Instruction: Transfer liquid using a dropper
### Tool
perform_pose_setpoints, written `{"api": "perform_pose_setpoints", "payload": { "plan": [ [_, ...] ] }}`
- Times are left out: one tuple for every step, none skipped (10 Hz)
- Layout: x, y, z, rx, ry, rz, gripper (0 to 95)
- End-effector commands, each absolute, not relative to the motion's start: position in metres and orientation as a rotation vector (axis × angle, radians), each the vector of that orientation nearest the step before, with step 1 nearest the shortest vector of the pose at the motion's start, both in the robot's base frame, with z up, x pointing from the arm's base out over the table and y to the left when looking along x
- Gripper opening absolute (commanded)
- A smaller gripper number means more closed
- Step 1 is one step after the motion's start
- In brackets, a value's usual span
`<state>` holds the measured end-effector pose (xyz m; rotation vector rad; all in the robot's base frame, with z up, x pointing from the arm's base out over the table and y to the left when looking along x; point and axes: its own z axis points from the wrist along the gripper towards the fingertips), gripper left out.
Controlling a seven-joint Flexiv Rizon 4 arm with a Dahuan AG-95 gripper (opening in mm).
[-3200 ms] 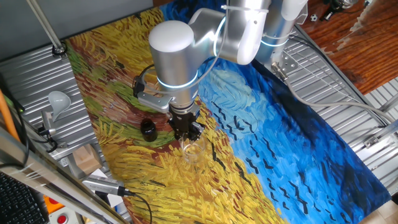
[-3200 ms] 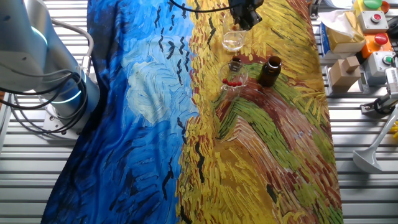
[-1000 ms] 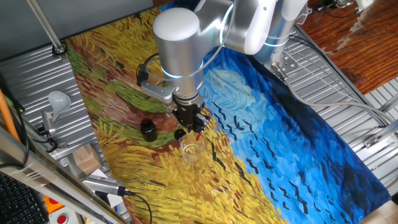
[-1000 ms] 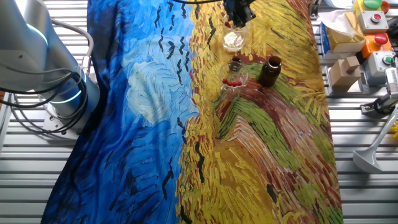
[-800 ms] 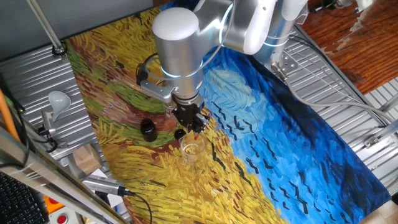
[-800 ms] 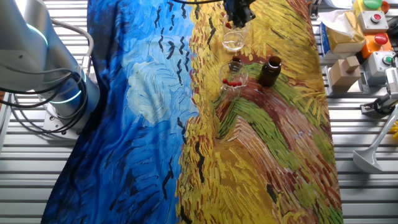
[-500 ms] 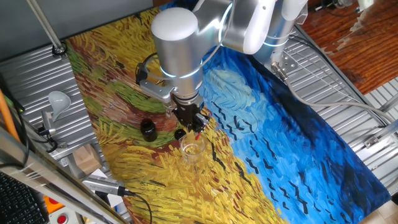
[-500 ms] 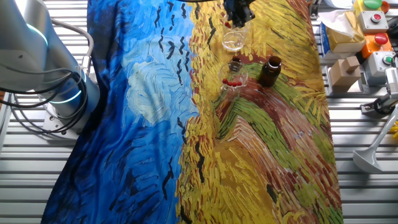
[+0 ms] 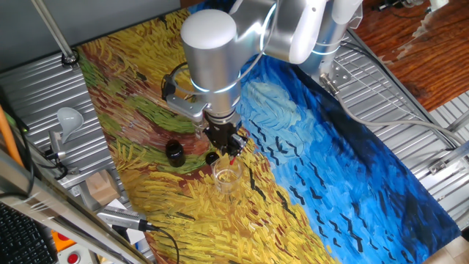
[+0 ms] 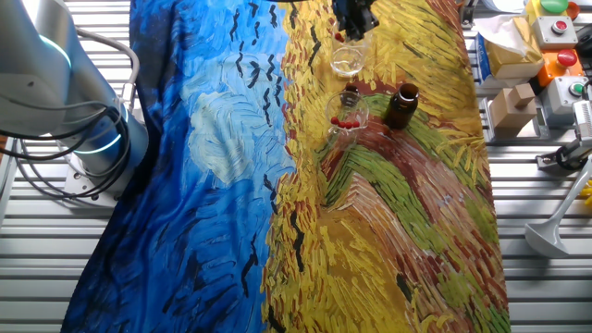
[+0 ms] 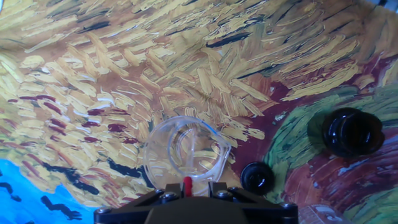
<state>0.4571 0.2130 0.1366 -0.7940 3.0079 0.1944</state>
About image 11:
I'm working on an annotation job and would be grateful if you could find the painted wheatfield print cloth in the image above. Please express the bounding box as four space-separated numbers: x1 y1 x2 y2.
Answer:
0 0 398 224

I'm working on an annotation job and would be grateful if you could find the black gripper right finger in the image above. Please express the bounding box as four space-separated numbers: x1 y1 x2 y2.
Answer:
207 181 299 224

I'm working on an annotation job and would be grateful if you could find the red bulb glass dropper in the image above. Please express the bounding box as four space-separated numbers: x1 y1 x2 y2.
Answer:
182 130 196 197

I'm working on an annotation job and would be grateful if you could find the brown glass bottle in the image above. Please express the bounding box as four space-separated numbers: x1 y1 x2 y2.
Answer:
321 107 386 159

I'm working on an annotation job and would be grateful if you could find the black bottle cap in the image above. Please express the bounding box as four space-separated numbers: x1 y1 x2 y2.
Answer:
239 161 276 197

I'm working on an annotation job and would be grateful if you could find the clear beaker with liquid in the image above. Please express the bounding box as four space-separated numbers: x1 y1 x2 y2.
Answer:
142 115 233 197

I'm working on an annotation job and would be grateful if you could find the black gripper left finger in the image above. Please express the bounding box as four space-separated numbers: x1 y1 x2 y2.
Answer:
93 182 184 224

